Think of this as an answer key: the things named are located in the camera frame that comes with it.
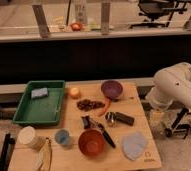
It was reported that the red apple in background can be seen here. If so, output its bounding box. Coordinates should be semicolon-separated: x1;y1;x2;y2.
70;22;83;31

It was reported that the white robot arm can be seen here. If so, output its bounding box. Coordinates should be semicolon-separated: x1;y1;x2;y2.
146;62;191;110

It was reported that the yellowish banana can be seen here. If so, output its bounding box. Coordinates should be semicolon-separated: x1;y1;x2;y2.
37;138;52;171

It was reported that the blue grey sponge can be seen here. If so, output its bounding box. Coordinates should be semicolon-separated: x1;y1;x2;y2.
31;88;48;99

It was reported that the purple bowl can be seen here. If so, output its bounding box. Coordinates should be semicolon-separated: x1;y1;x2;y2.
101;80;123;99

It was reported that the black handled tool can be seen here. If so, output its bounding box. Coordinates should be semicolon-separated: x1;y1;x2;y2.
81;116;116;148

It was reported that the red chili pepper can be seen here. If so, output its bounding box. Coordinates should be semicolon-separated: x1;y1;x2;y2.
98;99;110;116

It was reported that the orange round fruit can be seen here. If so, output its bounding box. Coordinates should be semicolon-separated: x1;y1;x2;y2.
69;87;81;99

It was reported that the orange red bowl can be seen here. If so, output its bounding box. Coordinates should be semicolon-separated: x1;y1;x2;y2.
78;129;105;157

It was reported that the small metal cup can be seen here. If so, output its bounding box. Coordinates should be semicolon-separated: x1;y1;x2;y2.
105;112;116;126

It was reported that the light blue cloth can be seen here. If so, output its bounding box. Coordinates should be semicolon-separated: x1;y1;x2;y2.
122;131;148;161

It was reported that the black office chair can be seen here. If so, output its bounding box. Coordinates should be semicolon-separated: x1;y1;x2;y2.
130;0;187;29

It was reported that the green plastic tray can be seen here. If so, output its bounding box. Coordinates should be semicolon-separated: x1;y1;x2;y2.
13;80;65;125

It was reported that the blue plastic cup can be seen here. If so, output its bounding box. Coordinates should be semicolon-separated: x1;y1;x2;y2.
55;129;70;146

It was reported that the black rectangular block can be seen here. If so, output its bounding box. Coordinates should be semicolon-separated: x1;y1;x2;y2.
116;112;134;126

